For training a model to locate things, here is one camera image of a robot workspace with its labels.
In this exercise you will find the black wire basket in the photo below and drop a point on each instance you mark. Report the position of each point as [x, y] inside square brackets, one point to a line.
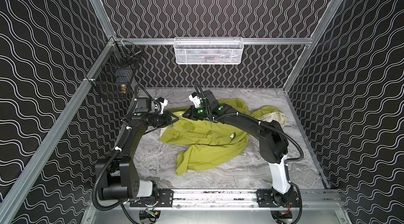
[118, 69]

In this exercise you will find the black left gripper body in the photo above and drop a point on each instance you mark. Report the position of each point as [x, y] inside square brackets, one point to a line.
[169, 119]

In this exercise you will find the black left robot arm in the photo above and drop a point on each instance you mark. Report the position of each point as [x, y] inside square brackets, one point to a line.
[117, 179]

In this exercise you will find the lime green printed jacket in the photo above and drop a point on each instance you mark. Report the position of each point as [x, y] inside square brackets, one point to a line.
[209, 145]

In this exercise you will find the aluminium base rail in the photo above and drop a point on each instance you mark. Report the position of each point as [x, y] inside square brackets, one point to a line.
[228, 199]

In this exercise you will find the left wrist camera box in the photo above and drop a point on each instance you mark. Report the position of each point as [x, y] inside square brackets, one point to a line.
[160, 104]

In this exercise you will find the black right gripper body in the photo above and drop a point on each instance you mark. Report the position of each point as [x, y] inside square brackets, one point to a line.
[189, 114]

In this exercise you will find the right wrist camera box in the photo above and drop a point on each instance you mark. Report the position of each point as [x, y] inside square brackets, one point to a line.
[196, 100]

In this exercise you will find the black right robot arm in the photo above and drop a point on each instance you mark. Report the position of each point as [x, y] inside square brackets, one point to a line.
[275, 146]

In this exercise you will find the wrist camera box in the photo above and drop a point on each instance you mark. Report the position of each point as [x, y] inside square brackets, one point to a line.
[196, 100]
[160, 104]

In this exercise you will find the white wire mesh basket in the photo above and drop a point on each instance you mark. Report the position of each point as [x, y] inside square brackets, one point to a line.
[208, 50]

